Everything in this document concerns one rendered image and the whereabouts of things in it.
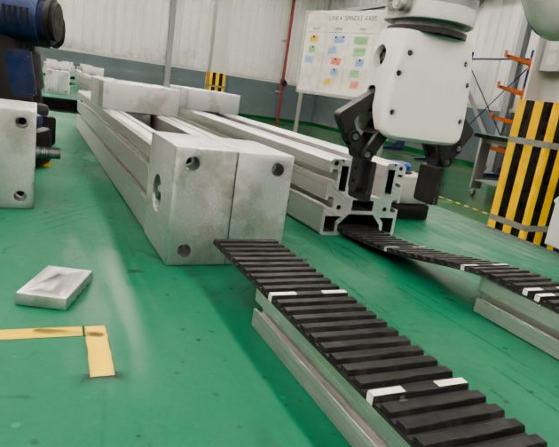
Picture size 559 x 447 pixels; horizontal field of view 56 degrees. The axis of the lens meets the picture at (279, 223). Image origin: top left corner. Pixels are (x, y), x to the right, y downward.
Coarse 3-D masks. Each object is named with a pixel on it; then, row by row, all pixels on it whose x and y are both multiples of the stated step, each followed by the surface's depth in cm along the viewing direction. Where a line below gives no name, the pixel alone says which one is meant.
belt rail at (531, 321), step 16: (480, 288) 41; (496, 288) 40; (480, 304) 41; (496, 304) 40; (512, 304) 38; (528, 304) 37; (496, 320) 39; (512, 320) 38; (528, 320) 38; (544, 320) 36; (528, 336) 37; (544, 336) 36
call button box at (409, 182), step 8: (408, 176) 71; (416, 176) 72; (408, 184) 71; (408, 192) 71; (400, 200) 71; (408, 200) 72; (416, 200) 72; (400, 208) 72; (408, 208) 72; (416, 208) 73; (424, 208) 73; (400, 216) 72; (408, 216) 73; (416, 216) 73; (424, 216) 74
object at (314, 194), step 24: (192, 120) 107; (216, 120) 90; (240, 120) 99; (264, 144) 71; (288, 144) 65; (312, 144) 74; (312, 168) 61; (336, 168) 56; (384, 168) 59; (312, 192) 59; (336, 192) 57; (384, 192) 61; (312, 216) 59; (336, 216) 58; (360, 216) 64; (384, 216) 61
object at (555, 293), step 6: (528, 288) 37; (534, 288) 37; (540, 288) 38; (546, 288) 38; (552, 288) 38; (558, 288) 38; (528, 294) 37; (534, 294) 36; (540, 294) 36; (546, 294) 36; (552, 294) 37; (558, 294) 37; (534, 300) 36; (540, 300) 36; (546, 300) 36
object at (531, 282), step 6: (504, 282) 39; (510, 282) 39; (516, 282) 39; (522, 282) 39; (528, 282) 39; (534, 282) 39; (540, 282) 39; (546, 282) 39; (552, 282) 40; (558, 282) 40; (510, 288) 38; (516, 288) 38; (522, 288) 38
